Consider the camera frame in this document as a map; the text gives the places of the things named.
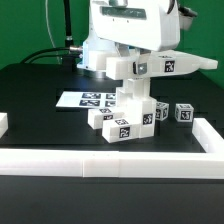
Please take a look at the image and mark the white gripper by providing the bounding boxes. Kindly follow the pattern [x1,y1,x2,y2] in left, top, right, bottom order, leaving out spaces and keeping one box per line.
[90,0,180,75]

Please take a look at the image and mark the white chair back frame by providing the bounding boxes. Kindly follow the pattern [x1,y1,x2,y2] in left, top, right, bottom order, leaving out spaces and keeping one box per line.
[88,49,219,81]

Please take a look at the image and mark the white chair seat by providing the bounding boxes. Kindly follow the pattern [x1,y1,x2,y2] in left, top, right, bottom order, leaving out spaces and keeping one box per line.
[116,78,157,138]

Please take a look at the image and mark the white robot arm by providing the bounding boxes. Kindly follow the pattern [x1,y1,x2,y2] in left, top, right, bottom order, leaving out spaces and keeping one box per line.
[79,0,198,75]

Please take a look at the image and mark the white tagged cube left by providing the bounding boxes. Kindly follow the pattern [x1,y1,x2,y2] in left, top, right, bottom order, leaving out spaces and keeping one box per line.
[156,102,169,121]

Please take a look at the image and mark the white tagged cube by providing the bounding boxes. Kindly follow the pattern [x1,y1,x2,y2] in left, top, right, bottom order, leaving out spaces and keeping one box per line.
[175,103,194,122]
[156,102,169,121]

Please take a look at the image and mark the white marker sheet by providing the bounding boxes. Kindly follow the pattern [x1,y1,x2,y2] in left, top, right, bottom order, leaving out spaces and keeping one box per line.
[56,91,116,108]

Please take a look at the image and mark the white tagged cube right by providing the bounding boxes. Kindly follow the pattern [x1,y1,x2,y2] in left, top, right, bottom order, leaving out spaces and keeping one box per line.
[175,103,194,122]

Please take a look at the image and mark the white U-shaped fence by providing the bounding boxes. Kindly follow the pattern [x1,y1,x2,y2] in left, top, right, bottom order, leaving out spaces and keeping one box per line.
[0,118,224,179]

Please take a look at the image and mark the black cable bundle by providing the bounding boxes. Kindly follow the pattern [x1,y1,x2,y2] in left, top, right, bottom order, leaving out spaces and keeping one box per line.
[20,0,84,65]

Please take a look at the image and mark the thin white cable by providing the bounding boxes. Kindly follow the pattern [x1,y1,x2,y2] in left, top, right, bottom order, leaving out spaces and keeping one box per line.
[45,0,63,65]

